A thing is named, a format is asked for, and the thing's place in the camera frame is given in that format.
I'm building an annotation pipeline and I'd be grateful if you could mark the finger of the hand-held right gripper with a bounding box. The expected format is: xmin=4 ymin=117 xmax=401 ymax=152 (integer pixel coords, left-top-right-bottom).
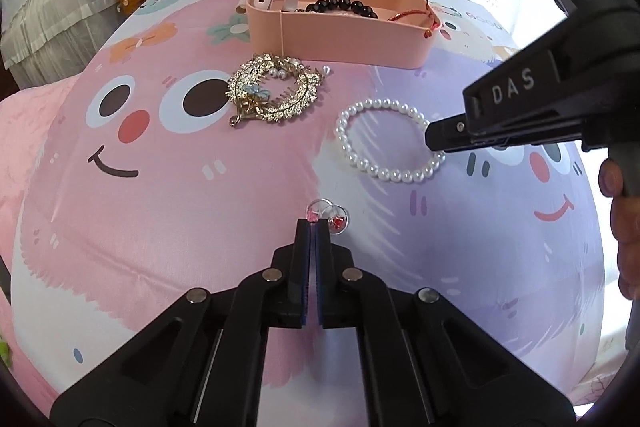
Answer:
xmin=425 ymin=114 xmax=473 ymax=154

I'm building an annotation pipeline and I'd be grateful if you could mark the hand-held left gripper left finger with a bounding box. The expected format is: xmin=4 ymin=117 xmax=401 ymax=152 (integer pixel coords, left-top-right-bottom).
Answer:
xmin=50 ymin=219 xmax=313 ymax=427

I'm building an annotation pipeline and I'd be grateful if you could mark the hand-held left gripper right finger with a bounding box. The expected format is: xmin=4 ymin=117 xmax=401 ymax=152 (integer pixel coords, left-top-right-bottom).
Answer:
xmin=312 ymin=221 xmax=573 ymax=427

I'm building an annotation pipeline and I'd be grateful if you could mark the white pearl bracelet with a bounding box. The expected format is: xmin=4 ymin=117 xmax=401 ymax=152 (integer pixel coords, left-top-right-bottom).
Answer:
xmin=333 ymin=99 xmax=446 ymax=184

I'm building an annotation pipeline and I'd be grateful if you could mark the red string bracelet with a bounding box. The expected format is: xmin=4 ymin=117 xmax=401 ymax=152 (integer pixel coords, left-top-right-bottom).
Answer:
xmin=387 ymin=0 xmax=444 ymax=39

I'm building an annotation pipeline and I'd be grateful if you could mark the pink plastic tray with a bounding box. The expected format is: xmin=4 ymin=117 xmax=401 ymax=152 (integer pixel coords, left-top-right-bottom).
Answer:
xmin=245 ymin=0 xmax=442 ymax=69

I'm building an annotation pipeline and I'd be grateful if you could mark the black bead bracelet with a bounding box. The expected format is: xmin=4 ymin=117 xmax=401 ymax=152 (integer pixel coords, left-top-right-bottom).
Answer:
xmin=295 ymin=0 xmax=380 ymax=19

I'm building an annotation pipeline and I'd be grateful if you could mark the person's right hand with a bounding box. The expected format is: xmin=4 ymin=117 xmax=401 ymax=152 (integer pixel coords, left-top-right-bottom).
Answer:
xmin=599 ymin=157 xmax=640 ymax=303

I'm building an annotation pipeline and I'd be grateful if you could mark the gold leaf hair comb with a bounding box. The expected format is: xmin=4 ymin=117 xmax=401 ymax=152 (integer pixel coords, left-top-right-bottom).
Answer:
xmin=226 ymin=52 xmax=329 ymax=128

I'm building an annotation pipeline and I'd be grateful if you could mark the pink fluffy blanket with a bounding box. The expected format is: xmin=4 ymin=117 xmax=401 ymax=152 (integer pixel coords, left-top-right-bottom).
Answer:
xmin=0 ymin=82 xmax=76 ymax=308

